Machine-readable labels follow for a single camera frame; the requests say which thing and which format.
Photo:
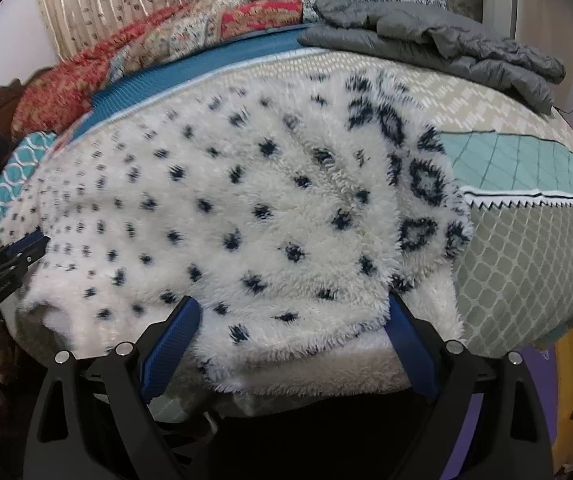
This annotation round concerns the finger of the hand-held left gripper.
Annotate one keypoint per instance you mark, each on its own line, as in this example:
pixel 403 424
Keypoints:
pixel 21 246
pixel 16 267

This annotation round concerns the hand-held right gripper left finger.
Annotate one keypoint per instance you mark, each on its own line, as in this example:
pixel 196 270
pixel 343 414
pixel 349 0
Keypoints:
pixel 171 345

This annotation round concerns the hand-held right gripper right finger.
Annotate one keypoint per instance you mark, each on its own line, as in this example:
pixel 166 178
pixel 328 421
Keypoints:
pixel 411 350

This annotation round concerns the white fleece spotted blanket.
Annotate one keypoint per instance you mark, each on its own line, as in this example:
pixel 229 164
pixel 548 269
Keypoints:
pixel 266 210

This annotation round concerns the teal lattice pillow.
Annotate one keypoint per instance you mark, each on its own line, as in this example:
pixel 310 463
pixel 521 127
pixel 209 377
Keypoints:
pixel 11 180

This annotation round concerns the purple cloth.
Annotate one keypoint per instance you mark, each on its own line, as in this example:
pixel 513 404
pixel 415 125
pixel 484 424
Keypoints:
pixel 496 435

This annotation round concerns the patterned bed sheet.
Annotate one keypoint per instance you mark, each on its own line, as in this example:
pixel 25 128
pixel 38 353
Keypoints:
pixel 516 260

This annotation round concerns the red patchwork quilt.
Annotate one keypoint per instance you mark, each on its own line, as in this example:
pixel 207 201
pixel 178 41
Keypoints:
pixel 116 55

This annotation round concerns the beige leaf print curtain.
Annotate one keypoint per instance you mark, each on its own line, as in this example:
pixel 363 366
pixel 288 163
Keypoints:
pixel 126 0

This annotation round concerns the grey puffer jacket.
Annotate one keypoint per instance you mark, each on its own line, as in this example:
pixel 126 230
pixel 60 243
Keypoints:
pixel 416 35

